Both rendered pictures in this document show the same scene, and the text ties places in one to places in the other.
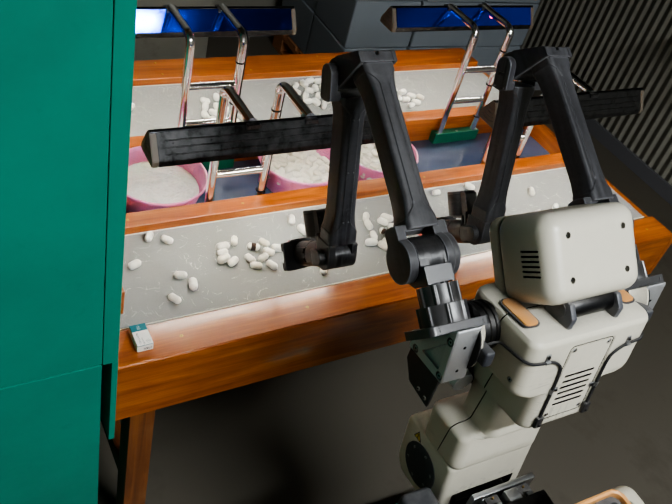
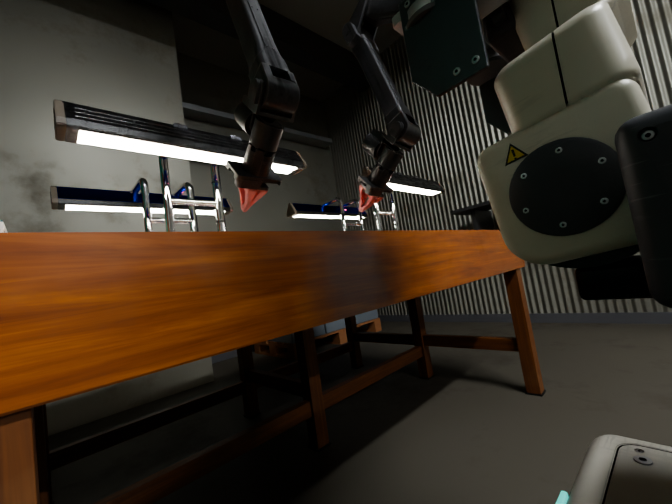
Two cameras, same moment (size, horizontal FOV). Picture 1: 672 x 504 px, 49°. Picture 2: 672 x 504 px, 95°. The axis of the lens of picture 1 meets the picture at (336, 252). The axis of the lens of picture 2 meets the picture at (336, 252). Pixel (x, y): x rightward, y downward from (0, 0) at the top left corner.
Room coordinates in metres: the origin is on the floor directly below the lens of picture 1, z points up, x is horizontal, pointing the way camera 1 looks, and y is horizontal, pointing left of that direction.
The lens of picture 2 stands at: (0.64, -0.02, 0.67)
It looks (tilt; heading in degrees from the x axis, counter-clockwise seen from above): 5 degrees up; 355
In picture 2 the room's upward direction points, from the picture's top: 9 degrees counter-clockwise
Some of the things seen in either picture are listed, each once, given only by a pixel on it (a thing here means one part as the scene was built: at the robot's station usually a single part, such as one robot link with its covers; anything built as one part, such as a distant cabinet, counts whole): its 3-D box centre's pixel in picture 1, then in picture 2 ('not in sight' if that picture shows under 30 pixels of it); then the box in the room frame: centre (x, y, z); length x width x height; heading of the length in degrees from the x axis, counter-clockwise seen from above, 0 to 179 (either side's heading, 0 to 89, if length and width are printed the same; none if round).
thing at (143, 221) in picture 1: (368, 198); not in sight; (1.84, -0.05, 0.71); 1.81 x 0.06 x 0.11; 129
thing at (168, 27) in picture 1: (194, 18); (155, 201); (1.91, 0.57, 1.08); 0.62 x 0.08 x 0.07; 129
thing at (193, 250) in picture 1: (400, 231); not in sight; (1.70, -0.16, 0.73); 1.81 x 0.30 x 0.02; 129
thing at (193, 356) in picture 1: (433, 295); (405, 264); (1.54, -0.29, 0.67); 1.81 x 0.12 x 0.19; 129
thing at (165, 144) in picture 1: (277, 132); (207, 144); (1.47, 0.21, 1.08); 0.62 x 0.08 x 0.07; 129
